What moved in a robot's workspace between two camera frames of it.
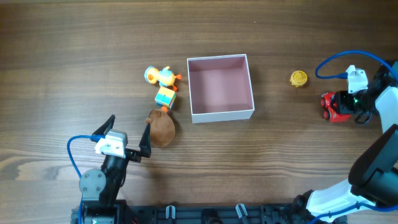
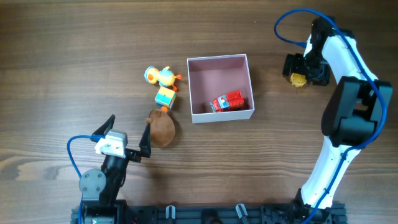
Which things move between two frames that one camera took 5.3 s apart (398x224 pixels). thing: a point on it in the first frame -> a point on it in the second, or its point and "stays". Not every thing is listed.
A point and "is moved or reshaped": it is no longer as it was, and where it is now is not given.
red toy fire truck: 329,113 is moved or reshaped
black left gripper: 134,155 stays
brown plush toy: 162,128 stays
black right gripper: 343,102 -> 292,64
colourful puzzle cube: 165,97 stays
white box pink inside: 220,88 stays
